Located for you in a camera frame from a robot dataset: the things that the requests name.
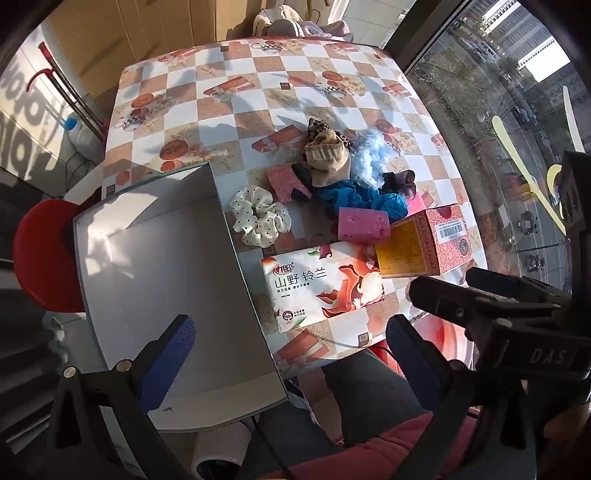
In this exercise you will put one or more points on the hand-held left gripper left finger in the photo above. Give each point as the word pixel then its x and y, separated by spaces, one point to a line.
pixel 168 364

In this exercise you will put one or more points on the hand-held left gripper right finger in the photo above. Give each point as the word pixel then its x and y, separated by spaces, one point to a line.
pixel 408 350

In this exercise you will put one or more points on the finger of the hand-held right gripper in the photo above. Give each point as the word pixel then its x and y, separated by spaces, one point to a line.
pixel 443 297
pixel 508 281

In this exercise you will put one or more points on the white cardboard box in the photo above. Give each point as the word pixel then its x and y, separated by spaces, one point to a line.
pixel 161 277

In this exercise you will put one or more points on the bright pink sponge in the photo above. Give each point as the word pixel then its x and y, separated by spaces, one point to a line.
pixel 362 224

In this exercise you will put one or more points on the light blue fluffy scrunchie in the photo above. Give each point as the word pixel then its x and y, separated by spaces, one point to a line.
pixel 369 157

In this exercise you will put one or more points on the beige sock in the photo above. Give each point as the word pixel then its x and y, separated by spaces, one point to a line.
pixel 328 159

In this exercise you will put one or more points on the leopard print scrunchie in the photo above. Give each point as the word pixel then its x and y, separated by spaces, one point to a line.
pixel 318 127

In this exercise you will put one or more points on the red and white basin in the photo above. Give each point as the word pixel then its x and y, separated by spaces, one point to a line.
pixel 438 337

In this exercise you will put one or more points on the grey trouser leg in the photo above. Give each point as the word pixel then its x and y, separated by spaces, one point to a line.
pixel 369 397

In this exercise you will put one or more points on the red patterned carton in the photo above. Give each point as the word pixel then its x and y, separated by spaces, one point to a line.
pixel 443 235

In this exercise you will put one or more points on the pink cloth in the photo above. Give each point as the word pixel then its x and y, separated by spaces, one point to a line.
pixel 418 203

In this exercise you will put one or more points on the red garment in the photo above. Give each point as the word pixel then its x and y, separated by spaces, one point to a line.
pixel 392 447

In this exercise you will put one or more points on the white round device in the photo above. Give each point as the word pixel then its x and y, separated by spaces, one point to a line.
pixel 217 452

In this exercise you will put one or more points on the floral tissue pack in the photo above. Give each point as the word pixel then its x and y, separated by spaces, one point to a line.
pixel 318 286

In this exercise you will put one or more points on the dark purple sock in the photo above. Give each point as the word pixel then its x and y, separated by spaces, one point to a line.
pixel 399 180

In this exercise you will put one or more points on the yellow window decal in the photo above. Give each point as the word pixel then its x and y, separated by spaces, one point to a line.
pixel 512 152

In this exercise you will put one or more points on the red round stool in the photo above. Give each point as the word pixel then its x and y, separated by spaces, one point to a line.
pixel 41 254

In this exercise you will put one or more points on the cream polka dot scrunchie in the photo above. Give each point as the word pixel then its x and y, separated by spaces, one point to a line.
pixel 258 217

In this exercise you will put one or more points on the pale pink patterned sponge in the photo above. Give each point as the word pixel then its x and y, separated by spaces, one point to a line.
pixel 281 182

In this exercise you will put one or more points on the white jug with blue cap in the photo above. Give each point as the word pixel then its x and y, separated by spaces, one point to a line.
pixel 85 136

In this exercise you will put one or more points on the checked printed tablecloth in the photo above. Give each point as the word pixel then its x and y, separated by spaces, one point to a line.
pixel 277 83

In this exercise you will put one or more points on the red hand cart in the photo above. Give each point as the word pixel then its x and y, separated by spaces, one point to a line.
pixel 69 87

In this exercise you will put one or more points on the pile of clothes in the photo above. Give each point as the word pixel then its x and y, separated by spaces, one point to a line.
pixel 295 23

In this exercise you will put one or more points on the brown cardboard sheet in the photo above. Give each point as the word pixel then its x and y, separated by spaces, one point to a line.
pixel 138 32

